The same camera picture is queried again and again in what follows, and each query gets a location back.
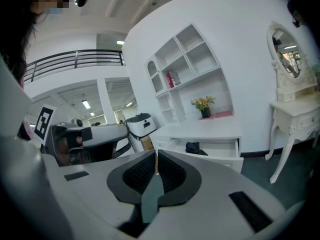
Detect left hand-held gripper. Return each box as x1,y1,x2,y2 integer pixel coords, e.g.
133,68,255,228
33,103,133,168

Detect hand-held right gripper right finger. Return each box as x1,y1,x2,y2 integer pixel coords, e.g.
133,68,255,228
139,148,286,240

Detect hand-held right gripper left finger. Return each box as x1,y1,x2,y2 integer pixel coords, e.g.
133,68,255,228
42,148,159,240

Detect white drawer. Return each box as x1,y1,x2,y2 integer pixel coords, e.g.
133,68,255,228
159,137,245,174

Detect black umbrella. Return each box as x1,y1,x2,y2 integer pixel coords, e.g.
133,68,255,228
185,141,209,157

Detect cardboard box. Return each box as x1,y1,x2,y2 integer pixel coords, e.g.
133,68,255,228
140,135,156,152

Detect white bin with black lid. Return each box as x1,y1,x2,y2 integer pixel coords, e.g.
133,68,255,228
124,112,158,153

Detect pink mat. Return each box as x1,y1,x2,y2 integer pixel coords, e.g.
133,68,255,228
198,110,235,121

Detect yellow flowers in black vase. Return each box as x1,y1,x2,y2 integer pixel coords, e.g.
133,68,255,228
190,95,216,119

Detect red book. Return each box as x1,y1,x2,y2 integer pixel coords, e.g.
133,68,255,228
166,71,175,89

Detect white desk with shelf unit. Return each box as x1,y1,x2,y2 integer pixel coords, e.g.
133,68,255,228
144,23,243,160

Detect black railing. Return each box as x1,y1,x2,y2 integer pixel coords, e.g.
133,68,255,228
23,49,126,83

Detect white dressing table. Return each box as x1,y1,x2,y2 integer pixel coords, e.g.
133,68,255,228
264,83,320,185

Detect white oval mirror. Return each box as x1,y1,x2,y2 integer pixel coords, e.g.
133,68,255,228
265,20,316,86

